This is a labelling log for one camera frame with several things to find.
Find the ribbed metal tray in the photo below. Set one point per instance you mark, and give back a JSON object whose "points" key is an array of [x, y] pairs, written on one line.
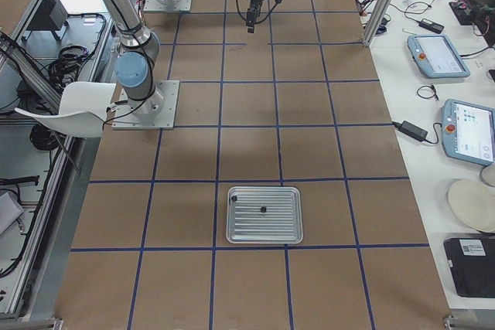
{"points": [[281, 224]]}

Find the black power brick far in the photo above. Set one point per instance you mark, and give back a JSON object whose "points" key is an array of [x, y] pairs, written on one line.
{"points": [[431, 26]]}

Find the white plastic chair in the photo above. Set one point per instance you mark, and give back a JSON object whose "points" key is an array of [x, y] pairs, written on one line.
{"points": [[82, 110]]}

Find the black power adapter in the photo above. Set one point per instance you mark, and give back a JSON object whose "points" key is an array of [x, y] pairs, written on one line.
{"points": [[411, 130]]}

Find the upper blue teach pendant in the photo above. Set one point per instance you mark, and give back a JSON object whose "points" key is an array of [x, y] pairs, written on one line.
{"points": [[436, 56]]}

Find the blue teach pendant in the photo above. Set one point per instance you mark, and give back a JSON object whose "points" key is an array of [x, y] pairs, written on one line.
{"points": [[468, 132], [436, 56]]}

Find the lower blue teach pendant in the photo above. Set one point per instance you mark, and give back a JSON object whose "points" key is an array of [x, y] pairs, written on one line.
{"points": [[468, 132]]}

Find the beige round plate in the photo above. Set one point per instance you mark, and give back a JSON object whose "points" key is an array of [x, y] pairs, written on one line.
{"points": [[473, 203]]}

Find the black laptop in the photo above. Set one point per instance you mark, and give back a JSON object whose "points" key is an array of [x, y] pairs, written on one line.
{"points": [[471, 263]]}

